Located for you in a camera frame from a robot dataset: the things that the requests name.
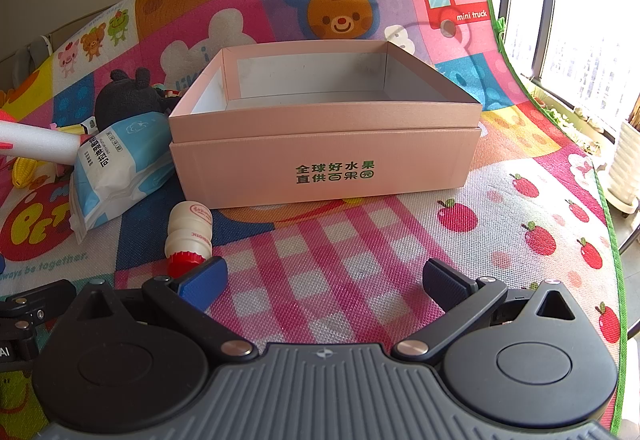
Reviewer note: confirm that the blue white wet wipes packet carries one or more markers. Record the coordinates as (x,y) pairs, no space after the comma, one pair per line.
(115,170)

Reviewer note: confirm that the pink cardboard box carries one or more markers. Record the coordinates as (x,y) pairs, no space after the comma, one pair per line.
(325,155)

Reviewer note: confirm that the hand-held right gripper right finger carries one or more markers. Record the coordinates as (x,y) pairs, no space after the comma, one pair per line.
(446,284)

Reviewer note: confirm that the white plant pot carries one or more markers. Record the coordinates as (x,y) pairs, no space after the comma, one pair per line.
(625,165)

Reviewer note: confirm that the white pink foam rocket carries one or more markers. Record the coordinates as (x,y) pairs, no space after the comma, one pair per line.
(35,140)

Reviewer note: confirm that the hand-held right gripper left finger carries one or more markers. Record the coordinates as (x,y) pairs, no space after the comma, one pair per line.
(202,279)

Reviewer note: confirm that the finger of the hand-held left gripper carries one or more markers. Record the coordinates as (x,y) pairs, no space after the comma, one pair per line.
(45,296)

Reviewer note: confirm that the small white red-capped bottle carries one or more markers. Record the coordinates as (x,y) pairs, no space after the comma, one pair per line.
(187,230)

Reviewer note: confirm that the black plush toy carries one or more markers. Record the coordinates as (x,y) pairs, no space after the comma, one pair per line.
(130,100)

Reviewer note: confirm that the yellow corn toy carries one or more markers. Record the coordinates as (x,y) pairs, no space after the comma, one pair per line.
(27,172)

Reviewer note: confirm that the grey chair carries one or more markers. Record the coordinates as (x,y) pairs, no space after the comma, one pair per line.
(30,60)

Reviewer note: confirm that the colourful cartoon play mat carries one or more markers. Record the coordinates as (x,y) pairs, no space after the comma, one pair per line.
(325,245)

